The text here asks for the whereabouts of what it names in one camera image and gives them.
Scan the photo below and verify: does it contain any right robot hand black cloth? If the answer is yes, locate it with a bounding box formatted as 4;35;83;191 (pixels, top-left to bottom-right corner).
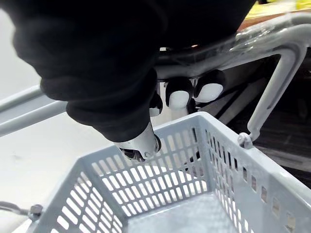
0;0;256;163

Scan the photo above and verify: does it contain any grey plastic shopping basket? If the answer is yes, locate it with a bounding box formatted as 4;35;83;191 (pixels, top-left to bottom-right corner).
0;12;311;233

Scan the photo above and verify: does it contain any yellow green produce pack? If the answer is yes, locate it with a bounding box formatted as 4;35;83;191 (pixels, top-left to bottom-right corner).
245;0;311;21

